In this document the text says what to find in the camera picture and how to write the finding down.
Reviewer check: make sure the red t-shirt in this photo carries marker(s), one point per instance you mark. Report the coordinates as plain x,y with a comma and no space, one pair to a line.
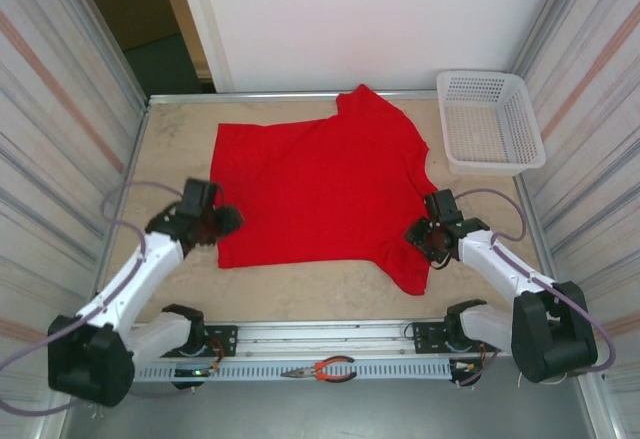
320,184

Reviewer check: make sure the aluminium rear frame bar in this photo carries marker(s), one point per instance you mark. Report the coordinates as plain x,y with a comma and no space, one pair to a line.
250,96

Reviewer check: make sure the small circuit board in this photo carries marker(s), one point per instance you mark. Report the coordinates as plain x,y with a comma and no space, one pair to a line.
467,366
192,372

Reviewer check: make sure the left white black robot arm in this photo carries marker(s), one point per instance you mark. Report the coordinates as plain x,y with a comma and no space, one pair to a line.
130,279

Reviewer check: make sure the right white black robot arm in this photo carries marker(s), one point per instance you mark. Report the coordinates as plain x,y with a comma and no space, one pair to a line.
495,269

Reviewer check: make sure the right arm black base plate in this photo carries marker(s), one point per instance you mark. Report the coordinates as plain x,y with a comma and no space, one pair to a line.
425,341

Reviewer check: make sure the aluminium mounting rail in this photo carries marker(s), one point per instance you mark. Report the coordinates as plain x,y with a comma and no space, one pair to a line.
325,341

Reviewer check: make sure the cream door frame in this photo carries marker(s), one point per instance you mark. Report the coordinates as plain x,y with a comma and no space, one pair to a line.
200,34

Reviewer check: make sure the white plastic mesh basket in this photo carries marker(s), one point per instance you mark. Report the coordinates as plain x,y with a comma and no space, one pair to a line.
480,124

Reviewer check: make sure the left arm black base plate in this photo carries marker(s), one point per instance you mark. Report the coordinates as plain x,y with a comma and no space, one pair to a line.
227,341

